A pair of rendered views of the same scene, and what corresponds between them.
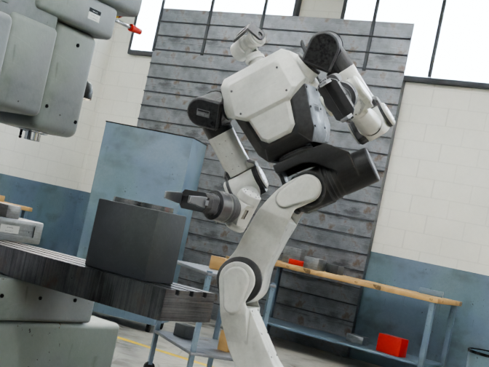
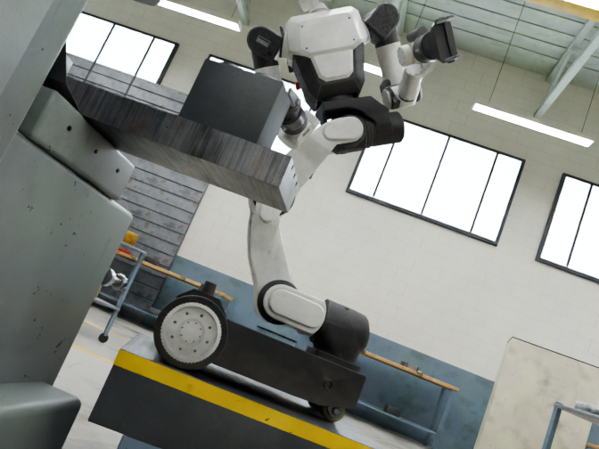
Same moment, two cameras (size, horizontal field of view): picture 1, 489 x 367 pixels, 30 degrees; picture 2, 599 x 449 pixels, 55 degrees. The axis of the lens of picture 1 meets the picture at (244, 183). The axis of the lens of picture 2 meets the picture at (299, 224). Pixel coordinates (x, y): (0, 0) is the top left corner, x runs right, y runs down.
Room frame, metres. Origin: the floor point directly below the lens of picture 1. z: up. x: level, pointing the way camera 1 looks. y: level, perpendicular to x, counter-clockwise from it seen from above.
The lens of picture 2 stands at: (1.09, 0.56, 0.57)
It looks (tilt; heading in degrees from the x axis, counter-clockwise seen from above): 11 degrees up; 337
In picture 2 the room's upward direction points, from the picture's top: 22 degrees clockwise
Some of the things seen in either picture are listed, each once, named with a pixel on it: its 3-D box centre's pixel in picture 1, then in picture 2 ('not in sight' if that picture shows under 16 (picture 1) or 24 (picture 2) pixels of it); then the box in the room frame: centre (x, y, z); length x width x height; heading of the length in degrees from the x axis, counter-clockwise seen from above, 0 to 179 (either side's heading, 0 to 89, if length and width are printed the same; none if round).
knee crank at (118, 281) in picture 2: not in sight; (114, 280); (3.11, 0.25, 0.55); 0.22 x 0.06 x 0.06; 148
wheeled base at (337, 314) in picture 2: not in sight; (270, 329); (2.82, -0.22, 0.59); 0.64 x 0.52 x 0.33; 75
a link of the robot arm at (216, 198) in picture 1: (208, 204); (285, 109); (2.63, 0.09, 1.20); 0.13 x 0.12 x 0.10; 44
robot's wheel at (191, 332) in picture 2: not in sight; (191, 331); (2.62, 0.08, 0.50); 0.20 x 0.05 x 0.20; 75
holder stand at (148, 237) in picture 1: (135, 238); (235, 110); (2.48, 0.26, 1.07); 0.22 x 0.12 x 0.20; 54
